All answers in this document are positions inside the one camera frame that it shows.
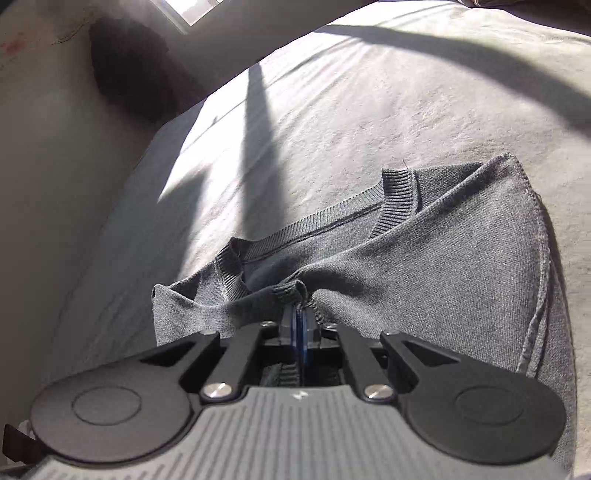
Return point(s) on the grey knit sweater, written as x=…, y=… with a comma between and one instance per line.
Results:
x=469, y=239

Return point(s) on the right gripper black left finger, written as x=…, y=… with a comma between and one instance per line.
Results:
x=130, y=409

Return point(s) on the black phone on mount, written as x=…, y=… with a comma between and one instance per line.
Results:
x=19, y=447

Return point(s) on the dark hanging clothes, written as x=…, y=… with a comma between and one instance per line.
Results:
x=133, y=70

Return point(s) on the grey bed sheet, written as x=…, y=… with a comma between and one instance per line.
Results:
x=391, y=85

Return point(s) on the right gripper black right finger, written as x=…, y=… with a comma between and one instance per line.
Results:
x=438, y=372

